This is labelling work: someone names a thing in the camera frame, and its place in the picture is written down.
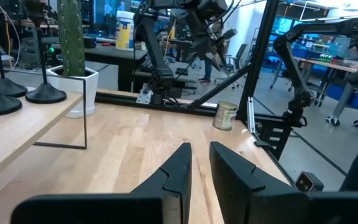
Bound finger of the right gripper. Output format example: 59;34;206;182
214;51;229;71
203;53;219;70

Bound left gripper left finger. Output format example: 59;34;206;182
10;142;193;224

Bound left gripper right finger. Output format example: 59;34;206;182
209;141;358;224

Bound metal tin candle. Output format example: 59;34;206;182
212;100;239;131

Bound person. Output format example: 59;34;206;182
199;57;214;85

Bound office chair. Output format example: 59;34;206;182
224;43;249;86

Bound silver mounting plate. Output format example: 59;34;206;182
136;83;154;105

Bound white wipes canister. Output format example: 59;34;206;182
115;10;135;52

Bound grey computer desk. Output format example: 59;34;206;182
82;43;198;93

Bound monitor with blue screen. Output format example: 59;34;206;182
91;0;136;26

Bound background workbench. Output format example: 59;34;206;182
293;55;358;125

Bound white plant pot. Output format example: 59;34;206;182
46;65;99;119

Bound green cactus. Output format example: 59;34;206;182
57;0;86;78

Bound wooden shelf riser black legs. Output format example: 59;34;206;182
0;74;88;187

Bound black aluminium frame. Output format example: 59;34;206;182
94;0;295;185

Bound silver frame bracket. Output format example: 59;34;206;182
246;96;256;135

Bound small black camera box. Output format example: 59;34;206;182
294;170;324;192

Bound yellow hanging cable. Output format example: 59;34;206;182
4;21;13;68

